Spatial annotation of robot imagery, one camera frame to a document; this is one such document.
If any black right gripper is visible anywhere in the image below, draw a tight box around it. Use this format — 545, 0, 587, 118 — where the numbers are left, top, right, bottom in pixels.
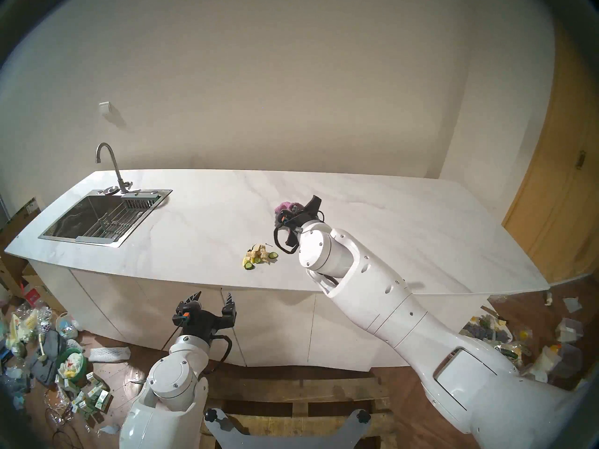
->
281, 196, 323, 247

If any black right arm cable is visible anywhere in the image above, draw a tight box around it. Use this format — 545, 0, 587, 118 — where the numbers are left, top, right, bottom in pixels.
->
274, 210, 326, 254

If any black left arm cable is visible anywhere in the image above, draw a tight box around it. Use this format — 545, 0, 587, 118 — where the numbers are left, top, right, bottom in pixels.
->
161, 324, 233, 374

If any white foam mesh sleeve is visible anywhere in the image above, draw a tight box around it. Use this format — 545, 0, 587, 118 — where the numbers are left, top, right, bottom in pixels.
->
88, 347, 131, 362

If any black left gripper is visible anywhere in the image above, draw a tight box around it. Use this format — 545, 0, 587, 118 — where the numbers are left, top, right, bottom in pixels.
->
172, 290, 236, 346

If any brown cardboard box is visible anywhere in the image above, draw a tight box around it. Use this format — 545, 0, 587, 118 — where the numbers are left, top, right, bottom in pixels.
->
0, 198, 43, 299

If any steel sink drying rack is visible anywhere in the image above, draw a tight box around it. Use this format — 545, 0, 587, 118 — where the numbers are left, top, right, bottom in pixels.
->
82, 194, 157, 242

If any green bowl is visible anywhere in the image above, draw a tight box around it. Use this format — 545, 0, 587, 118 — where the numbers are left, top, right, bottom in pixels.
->
57, 349, 88, 381

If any grey bag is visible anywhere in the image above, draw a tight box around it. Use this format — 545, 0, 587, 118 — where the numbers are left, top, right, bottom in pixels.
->
29, 330, 67, 387

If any clear plastic cup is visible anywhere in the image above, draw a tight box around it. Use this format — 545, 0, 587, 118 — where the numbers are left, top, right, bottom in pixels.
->
55, 312, 79, 340

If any stainless steel sink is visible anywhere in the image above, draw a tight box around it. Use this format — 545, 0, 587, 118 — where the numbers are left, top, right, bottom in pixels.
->
38, 189, 173, 247

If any wooden pallet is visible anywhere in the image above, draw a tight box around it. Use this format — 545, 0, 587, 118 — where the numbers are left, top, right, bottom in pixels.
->
201, 366, 398, 449

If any clear plastic container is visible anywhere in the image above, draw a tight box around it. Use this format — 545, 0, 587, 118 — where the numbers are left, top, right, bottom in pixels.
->
555, 318, 583, 343

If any steel gooseneck faucet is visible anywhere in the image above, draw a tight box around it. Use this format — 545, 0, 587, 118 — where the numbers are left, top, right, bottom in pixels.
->
95, 143, 141, 195

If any white kitchen cabinet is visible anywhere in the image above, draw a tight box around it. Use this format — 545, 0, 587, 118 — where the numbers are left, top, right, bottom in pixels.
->
28, 261, 492, 371

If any wooden door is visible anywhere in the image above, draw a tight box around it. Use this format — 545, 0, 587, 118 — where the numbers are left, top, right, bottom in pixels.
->
502, 27, 599, 285

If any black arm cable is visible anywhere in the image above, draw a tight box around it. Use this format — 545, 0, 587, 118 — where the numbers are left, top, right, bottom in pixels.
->
161, 324, 233, 374
274, 210, 326, 254

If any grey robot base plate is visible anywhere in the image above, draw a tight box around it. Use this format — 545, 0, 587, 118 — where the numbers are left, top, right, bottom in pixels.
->
205, 408, 372, 449

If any clear plastic box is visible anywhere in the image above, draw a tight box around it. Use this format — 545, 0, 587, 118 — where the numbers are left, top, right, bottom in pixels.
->
557, 343, 583, 378

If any cardboard box with red print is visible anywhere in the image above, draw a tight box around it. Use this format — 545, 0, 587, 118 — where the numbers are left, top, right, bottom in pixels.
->
21, 275, 66, 313

